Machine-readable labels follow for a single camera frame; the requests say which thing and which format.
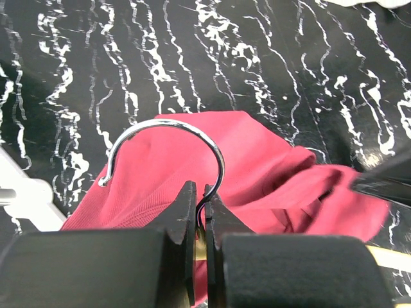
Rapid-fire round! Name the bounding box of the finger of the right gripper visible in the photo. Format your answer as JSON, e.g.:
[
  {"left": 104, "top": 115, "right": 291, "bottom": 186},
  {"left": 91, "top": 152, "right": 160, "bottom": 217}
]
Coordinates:
[{"left": 350, "top": 147, "right": 410, "bottom": 207}]

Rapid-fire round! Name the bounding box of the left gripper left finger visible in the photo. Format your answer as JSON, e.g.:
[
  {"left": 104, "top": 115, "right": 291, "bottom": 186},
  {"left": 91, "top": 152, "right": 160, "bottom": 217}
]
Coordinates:
[{"left": 1, "top": 181, "right": 197, "bottom": 307}]

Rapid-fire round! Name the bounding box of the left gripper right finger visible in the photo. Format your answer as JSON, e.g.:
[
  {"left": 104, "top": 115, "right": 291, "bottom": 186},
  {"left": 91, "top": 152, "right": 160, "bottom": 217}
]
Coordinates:
[{"left": 204, "top": 195, "right": 394, "bottom": 307}]

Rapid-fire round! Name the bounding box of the dark red tank top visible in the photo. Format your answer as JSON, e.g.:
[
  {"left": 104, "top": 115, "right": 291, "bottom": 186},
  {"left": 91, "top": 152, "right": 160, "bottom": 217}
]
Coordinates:
[{"left": 60, "top": 110, "right": 391, "bottom": 305}]

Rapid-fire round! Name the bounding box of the white tank top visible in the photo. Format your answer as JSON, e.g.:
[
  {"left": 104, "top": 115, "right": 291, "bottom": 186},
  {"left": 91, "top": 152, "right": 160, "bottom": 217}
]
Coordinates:
[{"left": 328, "top": 0, "right": 410, "bottom": 9}]

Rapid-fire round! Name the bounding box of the black marbled mat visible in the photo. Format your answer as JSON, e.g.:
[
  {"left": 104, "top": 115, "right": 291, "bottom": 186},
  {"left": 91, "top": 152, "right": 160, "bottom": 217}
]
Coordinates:
[{"left": 0, "top": 0, "right": 411, "bottom": 301}]

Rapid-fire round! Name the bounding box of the silver clothes rail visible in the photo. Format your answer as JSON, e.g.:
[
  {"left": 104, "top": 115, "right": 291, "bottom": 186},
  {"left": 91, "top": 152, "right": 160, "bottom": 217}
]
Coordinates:
[{"left": 1, "top": 149, "right": 66, "bottom": 232}]

